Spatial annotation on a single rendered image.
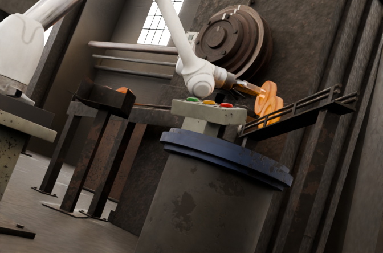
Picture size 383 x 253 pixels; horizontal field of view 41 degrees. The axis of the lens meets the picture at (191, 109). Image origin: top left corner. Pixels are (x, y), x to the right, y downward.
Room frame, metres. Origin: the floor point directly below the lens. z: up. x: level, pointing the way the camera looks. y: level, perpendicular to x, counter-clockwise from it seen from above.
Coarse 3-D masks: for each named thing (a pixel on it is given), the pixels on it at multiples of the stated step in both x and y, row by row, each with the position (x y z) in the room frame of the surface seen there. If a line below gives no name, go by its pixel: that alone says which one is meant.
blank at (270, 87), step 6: (264, 84) 2.17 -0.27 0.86; (270, 84) 2.10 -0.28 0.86; (264, 90) 2.15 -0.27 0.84; (270, 90) 2.08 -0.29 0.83; (258, 96) 2.21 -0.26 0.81; (270, 96) 2.08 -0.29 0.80; (258, 102) 2.19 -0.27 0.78; (264, 102) 2.10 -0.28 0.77; (258, 108) 2.16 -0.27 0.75; (258, 114) 2.15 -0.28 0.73
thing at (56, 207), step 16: (80, 96) 2.78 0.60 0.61; (96, 96) 2.90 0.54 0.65; (112, 96) 2.88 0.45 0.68; (128, 96) 2.72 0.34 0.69; (112, 112) 2.88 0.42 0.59; (128, 112) 2.83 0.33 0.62; (96, 128) 2.75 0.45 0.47; (96, 144) 2.76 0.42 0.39; (80, 160) 2.75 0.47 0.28; (80, 176) 2.75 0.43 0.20; (80, 192) 2.80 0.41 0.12; (64, 208) 2.75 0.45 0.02
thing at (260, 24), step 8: (232, 8) 2.64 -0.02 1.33; (240, 8) 2.60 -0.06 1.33; (248, 8) 2.56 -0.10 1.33; (256, 16) 2.51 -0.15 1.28; (256, 24) 2.50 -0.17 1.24; (264, 24) 2.53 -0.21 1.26; (264, 32) 2.49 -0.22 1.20; (264, 40) 2.48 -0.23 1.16; (256, 48) 2.46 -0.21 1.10; (264, 48) 2.49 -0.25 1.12; (256, 56) 2.45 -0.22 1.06; (248, 64) 2.47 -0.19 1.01; (256, 64) 2.50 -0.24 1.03; (240, 72) 2.50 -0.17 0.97; (248, 72) 2.51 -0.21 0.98
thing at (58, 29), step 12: (84, 0) 9.15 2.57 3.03; (72, 12) 9.10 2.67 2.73; (60, 24) 8.89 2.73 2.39; (72, 24) 9.17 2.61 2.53; (48, 36) 9.05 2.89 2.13; (60, 36) 9.08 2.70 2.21; (72, 36) 9.11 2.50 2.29; (48, 48) 8.93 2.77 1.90; (60, 48) 9.15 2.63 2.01; (48, 60) 9.05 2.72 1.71; (60, 60) 9.13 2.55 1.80; (36, 72) 8.98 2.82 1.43; (48, 72) 9.12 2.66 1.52; (36, 84) 8.89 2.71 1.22; (48, 84) 9.18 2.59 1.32; (36, 96) 9.09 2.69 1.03; (24, 144) 9.18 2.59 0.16
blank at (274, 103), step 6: (276, 96) 2.00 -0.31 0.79; (270, 102) 2.03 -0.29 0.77; (276, 102) 1.97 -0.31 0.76; (282, 102) 1.98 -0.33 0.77; (264, 108) 2.07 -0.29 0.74; (270, 108) 2.05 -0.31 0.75; (276, 108) 1.95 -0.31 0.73; (264, 114) 2.06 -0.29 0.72; (276, 114) 1.95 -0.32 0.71; (270, 120) 1.96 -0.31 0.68; (276, 120) 1.96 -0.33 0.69; (258, 126) 2.07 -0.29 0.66
